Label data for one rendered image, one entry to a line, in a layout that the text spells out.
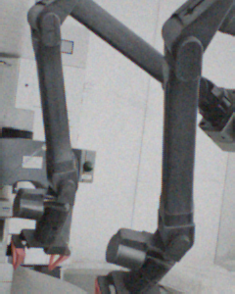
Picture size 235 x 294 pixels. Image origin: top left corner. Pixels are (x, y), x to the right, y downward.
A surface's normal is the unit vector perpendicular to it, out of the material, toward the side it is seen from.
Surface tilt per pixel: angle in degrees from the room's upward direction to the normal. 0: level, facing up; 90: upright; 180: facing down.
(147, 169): 90
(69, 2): 103
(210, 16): 117
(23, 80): 90
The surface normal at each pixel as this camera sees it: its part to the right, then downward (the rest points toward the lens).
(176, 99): 0.12, 0.56
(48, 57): 0.32, 0.45
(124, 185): 0.51, 0.11
